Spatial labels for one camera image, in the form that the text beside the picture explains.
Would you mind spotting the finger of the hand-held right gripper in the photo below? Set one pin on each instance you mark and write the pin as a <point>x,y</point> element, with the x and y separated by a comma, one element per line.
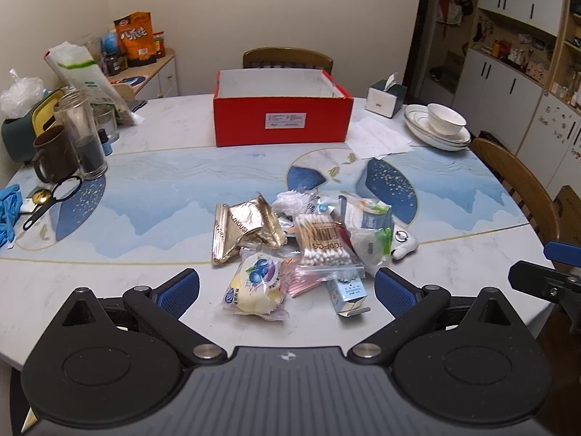
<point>544,286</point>
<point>565,252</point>

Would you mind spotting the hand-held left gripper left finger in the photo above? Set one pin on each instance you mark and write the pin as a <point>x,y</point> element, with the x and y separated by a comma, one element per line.
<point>179,288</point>

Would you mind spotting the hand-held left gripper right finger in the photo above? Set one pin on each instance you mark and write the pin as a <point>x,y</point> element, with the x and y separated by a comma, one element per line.
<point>395,293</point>

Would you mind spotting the light blue carton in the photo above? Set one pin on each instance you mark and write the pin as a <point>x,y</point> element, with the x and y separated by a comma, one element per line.
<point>345,293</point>

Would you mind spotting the blueberry bread packet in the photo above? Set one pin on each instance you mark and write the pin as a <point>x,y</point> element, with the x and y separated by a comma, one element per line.
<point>254,284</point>

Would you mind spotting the gold foil packet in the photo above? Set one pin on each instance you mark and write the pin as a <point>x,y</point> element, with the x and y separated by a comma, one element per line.
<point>240,227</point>

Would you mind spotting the cotton swab bag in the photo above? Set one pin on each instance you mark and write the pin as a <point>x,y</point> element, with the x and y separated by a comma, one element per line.
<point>317,240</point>

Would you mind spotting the red cardboard box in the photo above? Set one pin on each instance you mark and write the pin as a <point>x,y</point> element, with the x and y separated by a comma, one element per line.
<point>281,118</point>

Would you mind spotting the white green plastic packet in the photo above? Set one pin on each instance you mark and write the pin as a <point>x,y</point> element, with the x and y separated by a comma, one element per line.
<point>372,250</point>

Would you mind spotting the wooden chair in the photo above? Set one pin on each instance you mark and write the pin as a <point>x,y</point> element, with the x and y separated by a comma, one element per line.
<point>522,181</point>
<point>286,57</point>

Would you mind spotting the green white wipes packet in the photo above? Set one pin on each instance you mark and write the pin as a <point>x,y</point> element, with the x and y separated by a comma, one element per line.
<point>365,213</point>

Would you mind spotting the pink packet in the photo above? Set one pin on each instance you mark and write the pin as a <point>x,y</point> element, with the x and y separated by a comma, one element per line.
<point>302,284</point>

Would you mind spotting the white sticker cabinet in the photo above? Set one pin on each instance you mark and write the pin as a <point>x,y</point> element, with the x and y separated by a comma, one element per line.
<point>553,141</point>

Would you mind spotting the small blue white packet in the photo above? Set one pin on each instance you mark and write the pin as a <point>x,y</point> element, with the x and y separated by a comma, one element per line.
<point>323,206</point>

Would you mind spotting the white gold rim plate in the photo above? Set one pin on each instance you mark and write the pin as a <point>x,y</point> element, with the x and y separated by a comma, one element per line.
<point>435,145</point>

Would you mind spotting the white paper napkin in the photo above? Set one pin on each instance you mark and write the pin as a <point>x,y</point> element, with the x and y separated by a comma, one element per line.
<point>376,138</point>

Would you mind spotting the small blue bottle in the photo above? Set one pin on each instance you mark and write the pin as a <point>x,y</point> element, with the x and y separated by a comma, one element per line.
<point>105,145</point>

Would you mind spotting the gold spoon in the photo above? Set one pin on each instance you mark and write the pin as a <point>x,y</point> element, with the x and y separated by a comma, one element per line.
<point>41,196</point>

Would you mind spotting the white lower cabinet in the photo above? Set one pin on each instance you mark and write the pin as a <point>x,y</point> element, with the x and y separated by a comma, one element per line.
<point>499,95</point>

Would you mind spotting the tall glass jar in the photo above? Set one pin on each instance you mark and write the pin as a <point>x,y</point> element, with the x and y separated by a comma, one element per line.
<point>84,145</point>

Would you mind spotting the white gold rim bowl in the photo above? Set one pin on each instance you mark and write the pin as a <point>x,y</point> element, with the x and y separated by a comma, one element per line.
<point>447,122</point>

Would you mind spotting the stack of white plates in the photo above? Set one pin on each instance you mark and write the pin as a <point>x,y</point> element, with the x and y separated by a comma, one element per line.
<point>415,118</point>

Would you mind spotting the small glass tumbler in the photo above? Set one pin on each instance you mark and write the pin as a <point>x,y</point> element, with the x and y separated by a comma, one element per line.
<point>109,122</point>

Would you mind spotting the brown mug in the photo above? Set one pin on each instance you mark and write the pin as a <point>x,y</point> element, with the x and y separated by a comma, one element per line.
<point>54,154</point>

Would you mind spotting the blue glove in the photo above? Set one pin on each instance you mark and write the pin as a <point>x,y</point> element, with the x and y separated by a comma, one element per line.
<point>9,218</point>

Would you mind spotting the green white tissue box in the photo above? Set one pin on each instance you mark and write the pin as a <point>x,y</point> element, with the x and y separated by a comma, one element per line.
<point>383,97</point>

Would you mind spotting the wooden stand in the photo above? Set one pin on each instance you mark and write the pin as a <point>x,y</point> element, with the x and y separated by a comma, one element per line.
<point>123,91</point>

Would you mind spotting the grey wooden sideboard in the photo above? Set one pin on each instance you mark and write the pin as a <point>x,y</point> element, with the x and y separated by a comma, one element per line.
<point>161,79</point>

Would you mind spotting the green container yellow lid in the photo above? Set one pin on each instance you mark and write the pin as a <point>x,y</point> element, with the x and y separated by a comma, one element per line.
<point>18,141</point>

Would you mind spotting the dark glass jar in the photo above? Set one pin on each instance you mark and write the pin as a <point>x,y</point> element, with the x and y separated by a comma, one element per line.
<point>122,62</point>
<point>109,64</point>

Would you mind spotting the white-green plastic bag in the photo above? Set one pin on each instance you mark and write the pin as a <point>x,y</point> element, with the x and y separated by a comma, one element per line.
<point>86,72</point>

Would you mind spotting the red sauce jar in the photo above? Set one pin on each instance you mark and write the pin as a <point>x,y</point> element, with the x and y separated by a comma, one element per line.
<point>159,45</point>

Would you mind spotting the clear plastic bag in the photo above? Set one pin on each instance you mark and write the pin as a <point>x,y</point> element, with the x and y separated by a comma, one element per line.
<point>20,95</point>

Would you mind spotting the orange snack bag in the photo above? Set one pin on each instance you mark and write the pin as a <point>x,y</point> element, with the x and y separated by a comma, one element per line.
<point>136,38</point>

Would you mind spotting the small blue globe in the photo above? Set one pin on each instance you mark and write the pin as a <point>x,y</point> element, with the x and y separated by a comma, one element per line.
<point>110,43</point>

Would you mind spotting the red white hanging bag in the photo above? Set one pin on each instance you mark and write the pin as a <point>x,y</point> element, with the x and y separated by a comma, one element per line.
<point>454,9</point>

